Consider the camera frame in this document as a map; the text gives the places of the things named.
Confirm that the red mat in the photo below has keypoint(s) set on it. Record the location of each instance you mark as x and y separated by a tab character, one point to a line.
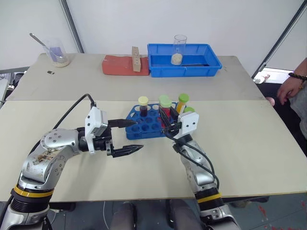
117	67

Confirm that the yellow-capped dark red test tube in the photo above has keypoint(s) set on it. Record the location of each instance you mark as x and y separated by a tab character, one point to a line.
143	106

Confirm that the tall glass beaker with powder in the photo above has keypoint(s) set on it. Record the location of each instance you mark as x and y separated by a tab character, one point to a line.
177	54

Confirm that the blue plastic bin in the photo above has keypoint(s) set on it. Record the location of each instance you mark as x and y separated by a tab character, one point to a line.
184	68

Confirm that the grey metal strut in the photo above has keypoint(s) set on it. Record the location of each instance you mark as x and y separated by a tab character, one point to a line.
72	26
279	38

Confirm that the wide glass beaker with powder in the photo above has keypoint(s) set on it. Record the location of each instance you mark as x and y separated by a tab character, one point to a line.
58	57

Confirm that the small black clip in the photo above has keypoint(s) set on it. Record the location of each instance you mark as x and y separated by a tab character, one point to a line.
50	72

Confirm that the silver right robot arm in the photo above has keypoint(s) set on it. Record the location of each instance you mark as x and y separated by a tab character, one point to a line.
199	172

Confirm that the blue test tube rack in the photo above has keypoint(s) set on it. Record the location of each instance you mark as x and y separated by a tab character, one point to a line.
141	130

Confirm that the person hand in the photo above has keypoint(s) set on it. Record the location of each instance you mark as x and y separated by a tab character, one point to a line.
270	101

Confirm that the grey person clothing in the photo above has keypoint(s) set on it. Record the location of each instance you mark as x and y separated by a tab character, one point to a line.
301	112

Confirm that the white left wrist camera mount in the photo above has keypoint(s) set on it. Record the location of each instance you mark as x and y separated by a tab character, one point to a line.
94	122

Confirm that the wooden block with holes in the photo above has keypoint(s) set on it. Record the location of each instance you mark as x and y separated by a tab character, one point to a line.
136	60

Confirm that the person hand with bracelet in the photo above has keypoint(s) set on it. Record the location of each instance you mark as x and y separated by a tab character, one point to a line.
291	89

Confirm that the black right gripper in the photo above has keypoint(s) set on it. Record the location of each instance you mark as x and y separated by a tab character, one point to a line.
173	129

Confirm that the dark rounded shape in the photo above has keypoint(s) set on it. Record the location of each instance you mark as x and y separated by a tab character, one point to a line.
123	216
183	215

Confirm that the metal spoon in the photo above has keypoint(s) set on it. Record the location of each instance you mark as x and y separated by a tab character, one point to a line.
39	41

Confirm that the green-capped red test tube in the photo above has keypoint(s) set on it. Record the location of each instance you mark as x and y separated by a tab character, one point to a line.
165	103

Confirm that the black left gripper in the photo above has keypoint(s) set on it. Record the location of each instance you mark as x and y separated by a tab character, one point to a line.
103	143

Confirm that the green-capped orange test tube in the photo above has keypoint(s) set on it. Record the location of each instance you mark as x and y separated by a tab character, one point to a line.
182	100

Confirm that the person bare forearm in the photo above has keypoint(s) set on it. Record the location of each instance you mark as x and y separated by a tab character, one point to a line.
302	69

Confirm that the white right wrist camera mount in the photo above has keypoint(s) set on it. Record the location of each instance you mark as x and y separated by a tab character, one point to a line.
189	123

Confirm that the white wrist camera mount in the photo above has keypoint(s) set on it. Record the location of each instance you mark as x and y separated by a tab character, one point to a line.
189	123
94	122

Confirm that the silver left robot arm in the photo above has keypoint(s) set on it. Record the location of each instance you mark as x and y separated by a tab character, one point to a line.
48	165

